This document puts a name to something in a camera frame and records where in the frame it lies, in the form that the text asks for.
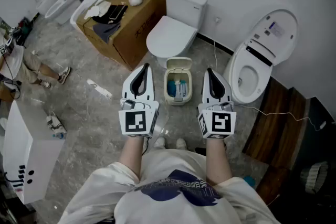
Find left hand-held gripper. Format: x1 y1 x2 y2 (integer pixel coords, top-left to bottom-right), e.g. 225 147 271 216
118 62 160 138

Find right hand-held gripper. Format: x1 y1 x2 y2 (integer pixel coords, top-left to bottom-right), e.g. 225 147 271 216
197 68 237 140

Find cream small trash bin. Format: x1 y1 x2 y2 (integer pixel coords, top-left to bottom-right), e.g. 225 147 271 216
163 68 193 106

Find person's right forearm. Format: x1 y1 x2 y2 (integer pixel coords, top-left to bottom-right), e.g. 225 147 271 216
205 137 233 187

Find person's left forearm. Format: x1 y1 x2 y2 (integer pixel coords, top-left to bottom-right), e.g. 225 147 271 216
119 135 144 182

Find dark teal cloth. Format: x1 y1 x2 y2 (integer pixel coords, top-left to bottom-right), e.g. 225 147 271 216
167 80 177 98

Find white toilet with tank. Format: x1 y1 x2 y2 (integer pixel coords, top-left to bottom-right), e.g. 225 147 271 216
145 0 208 68

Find person's white left shoe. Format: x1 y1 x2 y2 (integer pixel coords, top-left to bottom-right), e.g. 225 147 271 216
153 136 167 151

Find brown cardboard box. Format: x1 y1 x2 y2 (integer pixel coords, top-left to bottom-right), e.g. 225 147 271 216
76 0 169 71

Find grey cloth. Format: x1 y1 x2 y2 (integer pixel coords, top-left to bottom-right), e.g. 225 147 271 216
92 23 121 44

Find white smart toilet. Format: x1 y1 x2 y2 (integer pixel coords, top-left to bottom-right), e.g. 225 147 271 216
223 8 299 105

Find brown wooden platform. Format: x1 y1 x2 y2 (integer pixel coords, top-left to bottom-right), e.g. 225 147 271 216
242 77 311 206

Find phone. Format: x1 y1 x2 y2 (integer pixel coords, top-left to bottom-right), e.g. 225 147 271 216
109 5 126 20

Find black cloth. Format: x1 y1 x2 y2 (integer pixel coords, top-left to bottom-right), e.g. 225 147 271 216
92 4 129 25

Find white paper sheets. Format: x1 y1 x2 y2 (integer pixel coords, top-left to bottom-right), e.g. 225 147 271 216
83 1 113 20

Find white patterned bag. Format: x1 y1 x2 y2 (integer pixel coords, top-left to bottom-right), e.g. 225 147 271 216
46 113 68 135

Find small blue item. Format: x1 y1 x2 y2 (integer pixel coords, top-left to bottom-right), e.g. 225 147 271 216
243 175 256 189

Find white low toilet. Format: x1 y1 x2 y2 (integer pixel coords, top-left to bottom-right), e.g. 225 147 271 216
44 0 80 26

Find white blue-print shirt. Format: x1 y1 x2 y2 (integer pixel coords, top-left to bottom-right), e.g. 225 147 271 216
57 149 282 224

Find white box with black print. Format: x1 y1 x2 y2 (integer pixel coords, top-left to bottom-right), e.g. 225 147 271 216
2 100 67 205

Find black ribbed basket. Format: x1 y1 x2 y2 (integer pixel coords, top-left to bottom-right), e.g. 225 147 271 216
300 161 329 195

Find thin white wall cable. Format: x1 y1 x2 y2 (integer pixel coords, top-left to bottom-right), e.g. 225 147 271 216
213 17 221 72

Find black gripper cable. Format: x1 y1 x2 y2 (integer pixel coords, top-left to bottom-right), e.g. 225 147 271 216
141 137 151 156

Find white cable with plug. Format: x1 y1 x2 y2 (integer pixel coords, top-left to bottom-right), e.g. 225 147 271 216
235 103 328 132

